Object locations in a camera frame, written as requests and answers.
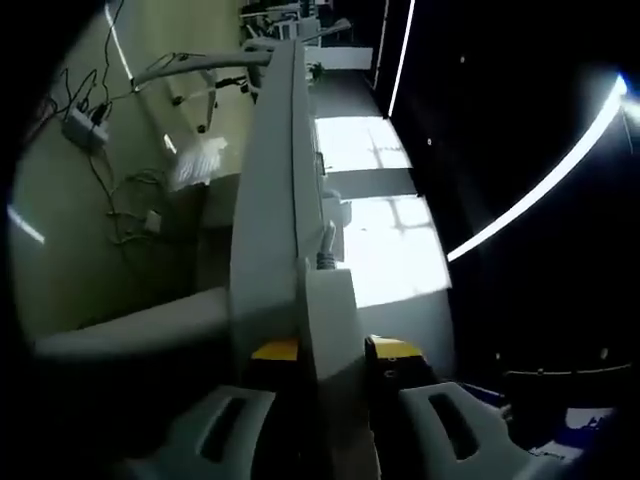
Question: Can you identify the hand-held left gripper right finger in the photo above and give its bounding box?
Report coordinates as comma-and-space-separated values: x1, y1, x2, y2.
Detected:
363, 333, 549, 480

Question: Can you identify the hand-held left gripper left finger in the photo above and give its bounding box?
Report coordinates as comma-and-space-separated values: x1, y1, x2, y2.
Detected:
134, 338, 302, 480

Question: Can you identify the white power strip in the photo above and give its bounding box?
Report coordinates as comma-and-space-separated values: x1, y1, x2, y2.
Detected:
295, 257, 380, 401

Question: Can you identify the white power strip cord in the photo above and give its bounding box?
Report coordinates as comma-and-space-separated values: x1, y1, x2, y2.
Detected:
314, 221, 343, 272

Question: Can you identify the curved ceiling light strip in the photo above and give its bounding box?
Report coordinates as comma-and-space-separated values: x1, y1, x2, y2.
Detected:
446, 73, 629, 263

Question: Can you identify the straight ceiling light strip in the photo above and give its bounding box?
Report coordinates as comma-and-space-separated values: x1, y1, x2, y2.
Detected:
386, 0, 417, 120

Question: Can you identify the grey floor power strip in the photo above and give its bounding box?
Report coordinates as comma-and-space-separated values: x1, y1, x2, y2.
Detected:
60, 106, 112, 149

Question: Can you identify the white table leg beam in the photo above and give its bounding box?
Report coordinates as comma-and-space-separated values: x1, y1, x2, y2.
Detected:
133, 48, 274, 87

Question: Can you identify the long grey table frame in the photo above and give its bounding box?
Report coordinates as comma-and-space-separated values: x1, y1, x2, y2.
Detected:
228, 38, 456, 401

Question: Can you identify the tangle of floor cables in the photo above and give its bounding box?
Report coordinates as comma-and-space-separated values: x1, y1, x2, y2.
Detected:
103, 168, 172, 247

